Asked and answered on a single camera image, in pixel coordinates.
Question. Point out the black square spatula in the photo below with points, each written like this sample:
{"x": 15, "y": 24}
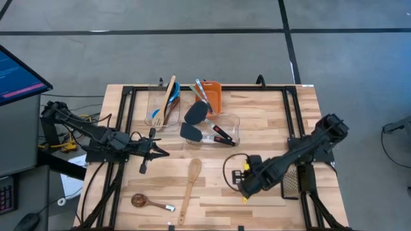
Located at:
{"x": 191, "y": 131}

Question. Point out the white paper sheet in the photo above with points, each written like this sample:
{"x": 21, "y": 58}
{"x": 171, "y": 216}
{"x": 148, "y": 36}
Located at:
{"x": 72, "y": 186}

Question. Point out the black arched table clamp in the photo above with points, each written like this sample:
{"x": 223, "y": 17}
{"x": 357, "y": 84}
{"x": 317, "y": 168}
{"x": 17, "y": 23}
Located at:
{"x": 260, "y": 76}
{"x": 160, "y": 81}

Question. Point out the dark grey round turner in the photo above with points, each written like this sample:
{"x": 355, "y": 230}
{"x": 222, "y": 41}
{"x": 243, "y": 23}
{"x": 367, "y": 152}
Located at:
{"x": 196, "y": 113}

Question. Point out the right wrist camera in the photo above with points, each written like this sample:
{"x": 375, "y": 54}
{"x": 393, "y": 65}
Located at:
{"x": 255, "y": 160}

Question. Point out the blue silicone spoon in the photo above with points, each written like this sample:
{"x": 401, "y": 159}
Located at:
{"x": 176, "y": 93}

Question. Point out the orange plastic bin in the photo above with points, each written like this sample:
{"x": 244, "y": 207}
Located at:
{"x": 215, "y": 96}

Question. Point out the black keyboard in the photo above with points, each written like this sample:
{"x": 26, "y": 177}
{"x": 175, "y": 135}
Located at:
{"x": 7, "y": 195}

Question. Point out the narrow clear plastic bin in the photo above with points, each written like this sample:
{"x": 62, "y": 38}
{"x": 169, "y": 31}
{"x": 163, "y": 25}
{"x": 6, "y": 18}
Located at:
{"x": 151, "y": 96}

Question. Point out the grey cabinet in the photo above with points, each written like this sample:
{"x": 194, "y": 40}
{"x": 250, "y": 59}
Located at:
{"x": 19, "y": 138}

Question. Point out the light wooden slotted spoon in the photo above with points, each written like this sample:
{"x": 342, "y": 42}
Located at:
{"x": 194, "y": 168}

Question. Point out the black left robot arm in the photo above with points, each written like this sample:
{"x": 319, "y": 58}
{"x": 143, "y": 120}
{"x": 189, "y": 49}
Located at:
{"x": 93, "y": 131}

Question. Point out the dark brown wooden spoon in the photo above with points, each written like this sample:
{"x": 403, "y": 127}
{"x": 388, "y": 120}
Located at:
{"x": 138, "y": 200}

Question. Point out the black computer mouse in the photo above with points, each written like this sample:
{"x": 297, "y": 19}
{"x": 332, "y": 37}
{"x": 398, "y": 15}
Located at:
{"x": 27, "y": 223}

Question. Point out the wide clear plastic bin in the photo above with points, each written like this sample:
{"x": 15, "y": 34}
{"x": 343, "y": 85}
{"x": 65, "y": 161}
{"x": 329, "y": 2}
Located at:
{"x": 234, "y": 123}

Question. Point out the steel box grater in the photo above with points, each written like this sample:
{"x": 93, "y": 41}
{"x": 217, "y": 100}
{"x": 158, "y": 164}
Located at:
{"x": 290, "y": 183}

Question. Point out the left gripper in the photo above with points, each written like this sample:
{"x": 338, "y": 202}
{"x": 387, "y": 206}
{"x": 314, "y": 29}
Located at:
{"x": 146, "y": 149}

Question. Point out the monitor with blue screen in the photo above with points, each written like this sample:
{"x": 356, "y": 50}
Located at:
{"x": 16, "y": 77}

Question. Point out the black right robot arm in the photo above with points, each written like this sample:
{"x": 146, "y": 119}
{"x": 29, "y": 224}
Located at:
{"x": 302, "y": 150}

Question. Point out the dark grey stand foot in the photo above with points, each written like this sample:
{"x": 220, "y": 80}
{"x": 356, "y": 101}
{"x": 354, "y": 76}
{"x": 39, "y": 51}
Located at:
{"x": 399, "y": 123}

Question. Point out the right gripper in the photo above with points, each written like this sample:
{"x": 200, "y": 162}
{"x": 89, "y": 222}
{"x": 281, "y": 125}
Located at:
{"x": 253, "y": 181}

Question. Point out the black monitor stand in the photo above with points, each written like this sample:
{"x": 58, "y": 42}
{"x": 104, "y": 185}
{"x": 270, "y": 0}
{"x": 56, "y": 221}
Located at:
{"x": 61, "y": 165}

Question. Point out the wooden slotted spatula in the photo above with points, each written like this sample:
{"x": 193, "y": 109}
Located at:
{"x": 167, "y": 99}

